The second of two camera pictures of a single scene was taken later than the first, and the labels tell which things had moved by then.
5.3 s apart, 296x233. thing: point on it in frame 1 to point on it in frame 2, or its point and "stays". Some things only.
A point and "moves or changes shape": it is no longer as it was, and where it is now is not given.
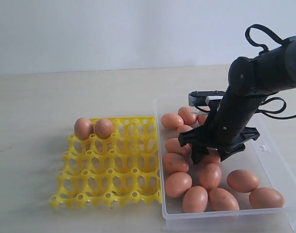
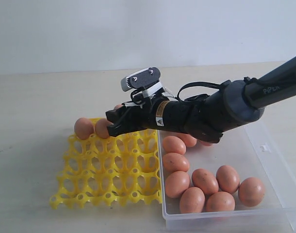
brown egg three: x=202 y=118 moves or changes shape
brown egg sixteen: x=221 y=199 stays
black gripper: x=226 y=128 to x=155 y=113
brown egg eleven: x=210 y=175 to x=205 y=180
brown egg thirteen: x=177 y=183 stays
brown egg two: x=104 y=128 stays
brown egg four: x=266 y=197 to x=251 y=191
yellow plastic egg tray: x=123 y=169 stays
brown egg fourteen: x=242 y=181 to x=227 y=179
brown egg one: x=83 y=127 stays
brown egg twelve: x=173 y=162 stays
